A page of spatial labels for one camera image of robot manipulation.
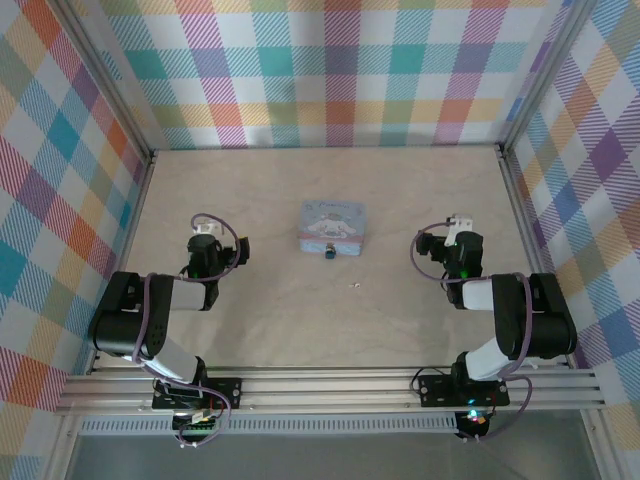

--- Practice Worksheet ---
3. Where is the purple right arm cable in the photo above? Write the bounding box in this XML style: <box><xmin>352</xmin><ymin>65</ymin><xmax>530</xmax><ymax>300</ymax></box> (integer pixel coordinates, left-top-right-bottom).
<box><xmin>410</xmin><ymin>224</ymin><xmax>534</xmax><ymax>444</ymax></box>

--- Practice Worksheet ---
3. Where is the aluminium side rail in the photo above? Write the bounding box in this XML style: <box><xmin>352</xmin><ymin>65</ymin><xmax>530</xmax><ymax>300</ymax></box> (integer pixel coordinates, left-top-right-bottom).
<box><xmin>87</xmin><ymin>149</ymin><xmax>159</xmax><ymax>376</ymax></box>
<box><xmin>496</xmin><ymin>144</ymin><xmax>576</xmax><ymax>369</ymax></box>

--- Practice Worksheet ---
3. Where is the pastel cartoon tin box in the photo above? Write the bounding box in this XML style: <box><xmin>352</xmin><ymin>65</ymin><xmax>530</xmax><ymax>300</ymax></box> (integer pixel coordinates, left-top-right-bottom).
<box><xmin>297</xmin><ymin>199</ymin><xmax>369</xmax><ymax>257</ymax></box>

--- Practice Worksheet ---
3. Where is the aluminium frame post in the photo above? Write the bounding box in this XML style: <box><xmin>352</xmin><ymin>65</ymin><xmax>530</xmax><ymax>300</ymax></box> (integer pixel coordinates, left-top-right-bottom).
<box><xmin>497</xmin><ymin>0</ymin><xmax>599</xmax><ymax>151</ymax></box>
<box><xmin>52</xmin><ymin>0</ymin><xmax>159</xmax><ymax>166</ymax></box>

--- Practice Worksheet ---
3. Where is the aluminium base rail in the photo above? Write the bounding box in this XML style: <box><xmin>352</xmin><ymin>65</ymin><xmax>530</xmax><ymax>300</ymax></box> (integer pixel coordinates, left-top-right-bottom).
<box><xmin>54</xmin><ymin>367</ymin><xmax>604</xmax><ymax>416</ymax></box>

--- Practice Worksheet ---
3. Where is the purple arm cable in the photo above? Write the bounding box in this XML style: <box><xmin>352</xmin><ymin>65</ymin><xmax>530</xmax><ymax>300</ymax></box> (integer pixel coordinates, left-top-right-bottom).
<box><xmin>132</xmin><ymin>213</ymin><xmax>242</xmax><ymax>449</ymax></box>
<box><xmin>410</xmin><ymin>224</ymin><xmax>534</xmax><ymax>444</ymax></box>

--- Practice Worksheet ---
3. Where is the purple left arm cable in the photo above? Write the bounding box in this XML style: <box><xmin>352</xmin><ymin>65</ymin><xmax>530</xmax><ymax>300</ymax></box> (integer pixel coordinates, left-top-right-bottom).
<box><xmin>132</xmin><ymin>213</ymin><xmax>242</xmax><ymax>449</ymax></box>

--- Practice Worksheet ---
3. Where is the grey slotted cable duct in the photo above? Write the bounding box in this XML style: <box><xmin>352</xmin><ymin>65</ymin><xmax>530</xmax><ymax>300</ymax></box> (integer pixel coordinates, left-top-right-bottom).
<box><xmin>79</xmin><ymin>417</ymin><xmax>461</xmax><ymax>436</ymax></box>

